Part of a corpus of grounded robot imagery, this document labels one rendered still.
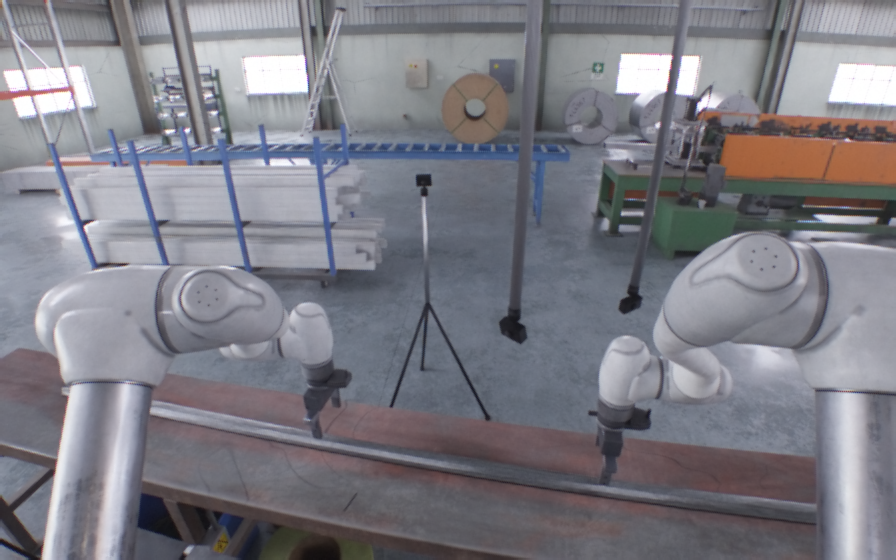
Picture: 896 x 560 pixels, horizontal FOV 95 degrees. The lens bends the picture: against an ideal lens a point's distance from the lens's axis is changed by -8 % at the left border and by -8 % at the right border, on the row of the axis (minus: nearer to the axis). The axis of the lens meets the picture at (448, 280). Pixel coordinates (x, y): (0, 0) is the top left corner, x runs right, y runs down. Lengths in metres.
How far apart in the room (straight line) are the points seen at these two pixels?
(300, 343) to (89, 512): 0.66
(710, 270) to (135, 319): 0.73
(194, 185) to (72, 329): 3.66
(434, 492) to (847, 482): 0.99
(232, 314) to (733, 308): 0.61
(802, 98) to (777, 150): 9.53
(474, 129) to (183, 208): 7.55
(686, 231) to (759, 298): 4.47
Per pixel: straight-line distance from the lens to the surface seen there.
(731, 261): 0.56
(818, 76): 15.60
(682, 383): 1.10
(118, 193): 4.76
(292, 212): 3.93
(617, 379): 1.10
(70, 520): 0.72
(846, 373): 0.65
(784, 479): 1.69
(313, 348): 1.22
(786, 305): 0.58
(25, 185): 10.30
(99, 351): 0.72
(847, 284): 0.63
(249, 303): 0.67
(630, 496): 1.43
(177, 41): 8.69
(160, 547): 1.55
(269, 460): 1.54
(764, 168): 5.97
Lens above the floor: 1.89
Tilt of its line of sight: 27 degrees down
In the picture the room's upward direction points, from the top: straight up
